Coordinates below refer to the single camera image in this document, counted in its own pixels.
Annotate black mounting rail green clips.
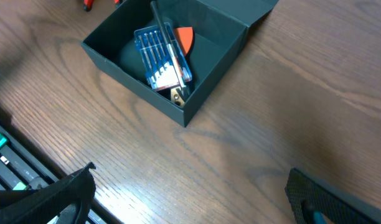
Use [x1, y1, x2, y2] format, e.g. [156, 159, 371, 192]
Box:
[0, 125, 106, 223]

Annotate black cardboard box with lid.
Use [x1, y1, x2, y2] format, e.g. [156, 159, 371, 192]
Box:
[80, 0, 280, 128]

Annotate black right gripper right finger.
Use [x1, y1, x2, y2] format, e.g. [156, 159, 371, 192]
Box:
[285, 168, 381, 224]

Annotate clear precision screwdriver set case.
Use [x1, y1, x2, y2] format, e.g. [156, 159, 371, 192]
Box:
[134, 22, 182, 91]

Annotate orange black handled pliers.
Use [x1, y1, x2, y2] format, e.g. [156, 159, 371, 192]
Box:
[82, 0, 123, 12]

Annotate orange scraper with wooden handle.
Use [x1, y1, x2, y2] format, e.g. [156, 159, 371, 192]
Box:
[170, 27, 194, 107]

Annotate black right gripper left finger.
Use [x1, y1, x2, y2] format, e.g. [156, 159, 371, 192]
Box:
[0, 162, 96, 224]

